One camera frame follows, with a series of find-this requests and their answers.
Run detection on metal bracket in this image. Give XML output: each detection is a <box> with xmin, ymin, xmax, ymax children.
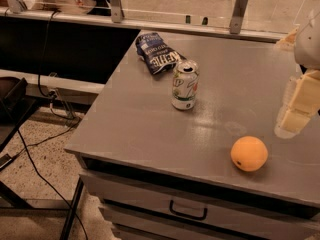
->
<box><xmin>110</xmin><ymin>0</ymin><xmax>124</xmax><ymax>23</ymax></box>
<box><xmin>7</xmin><ymin>0</ymin><xmax>27</xmax><ymax>13</ymax></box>
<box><xmin>229</xmin><ymin>0</ymin><xmax>249</xmax><ymax>34</ymax></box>

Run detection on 7up soda can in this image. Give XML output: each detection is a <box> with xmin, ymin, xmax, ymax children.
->
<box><xmin>172</xmin><ymin>60</ymin><xmax>199</xmax><ymax>110</ymax></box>

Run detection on blue chip bag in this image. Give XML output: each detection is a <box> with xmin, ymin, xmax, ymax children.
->
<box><xmin>135</xmin><ymin>32</ymin><xmax>185</xmax><ymax>75</ymax></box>

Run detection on metal bracket left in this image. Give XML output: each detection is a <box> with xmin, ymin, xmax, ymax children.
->
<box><xmin>7</xmin><ymin>0</ymin><xmax>27</xmax><ymax>13</ymax></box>

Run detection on orange fruit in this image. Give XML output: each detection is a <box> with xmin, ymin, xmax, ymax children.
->
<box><xmin>231</xmin><ymin>136</ymin><xmax>268</xmax><ymax>172</ymax></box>

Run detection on metal bracket middle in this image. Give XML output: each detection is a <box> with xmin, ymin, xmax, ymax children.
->
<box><xmin>110</xmin><ymin>0</ymin><xmax>124</xmax><ymax>23</ymax></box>

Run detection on black cable on floor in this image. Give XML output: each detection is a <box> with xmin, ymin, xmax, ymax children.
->
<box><xmin>14</xmin><ymin>10</ymin><xmax>89</xmax><ymax>240</ymax></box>

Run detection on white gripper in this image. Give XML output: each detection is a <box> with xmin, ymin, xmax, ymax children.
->
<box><xmin>274</xmin><ymin>12</ymin><xmax>320</xmax><ymax>139</ymax></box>

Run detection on grey drawer cabinet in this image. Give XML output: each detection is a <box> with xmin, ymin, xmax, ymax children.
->
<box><xmin>67</xmin><ymin>34</ymin><xmax>320</xmax><ymax>240</ymax></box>

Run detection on glass barrier panel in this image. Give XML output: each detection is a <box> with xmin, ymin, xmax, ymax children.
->
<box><xmin>0</xmin><ymin>0</ymin><xmax>320</xmax><ymax>35</ymax></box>

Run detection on metal bracket right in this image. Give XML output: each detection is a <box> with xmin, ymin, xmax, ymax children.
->
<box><xmin>229</xmin><ymin>0</ymin><xmax>249</xmax><ymax>34</ymax></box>

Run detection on black drawer handle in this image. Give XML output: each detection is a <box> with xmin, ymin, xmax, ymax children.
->
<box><xmin>169</xmin><ymin>200</ymin><xmax>208</xmax><ymax>221</ymax></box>

